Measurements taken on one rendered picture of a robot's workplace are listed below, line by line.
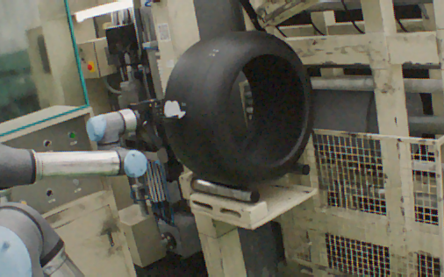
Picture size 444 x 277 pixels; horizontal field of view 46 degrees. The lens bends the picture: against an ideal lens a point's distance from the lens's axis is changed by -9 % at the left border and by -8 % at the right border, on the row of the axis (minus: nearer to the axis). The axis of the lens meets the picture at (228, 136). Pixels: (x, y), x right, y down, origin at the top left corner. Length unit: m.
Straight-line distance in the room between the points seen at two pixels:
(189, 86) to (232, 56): 0.18
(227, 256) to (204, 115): 0.83
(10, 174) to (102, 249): 1.05
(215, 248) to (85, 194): 0.61
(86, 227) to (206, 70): 0.91
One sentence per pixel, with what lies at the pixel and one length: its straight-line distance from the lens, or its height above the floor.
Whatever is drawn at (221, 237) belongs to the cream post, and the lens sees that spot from 2.45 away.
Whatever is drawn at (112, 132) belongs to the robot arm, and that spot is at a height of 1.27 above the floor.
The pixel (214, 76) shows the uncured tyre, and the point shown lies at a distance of 1.88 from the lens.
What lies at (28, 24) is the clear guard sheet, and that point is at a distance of 2.28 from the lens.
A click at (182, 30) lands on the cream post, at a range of 2.24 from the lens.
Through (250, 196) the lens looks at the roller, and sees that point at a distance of 2.01.
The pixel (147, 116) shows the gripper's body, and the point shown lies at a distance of 1.83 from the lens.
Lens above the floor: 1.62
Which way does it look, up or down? 15 degrees down
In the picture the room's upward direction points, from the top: 11 degrees counter-clockwise
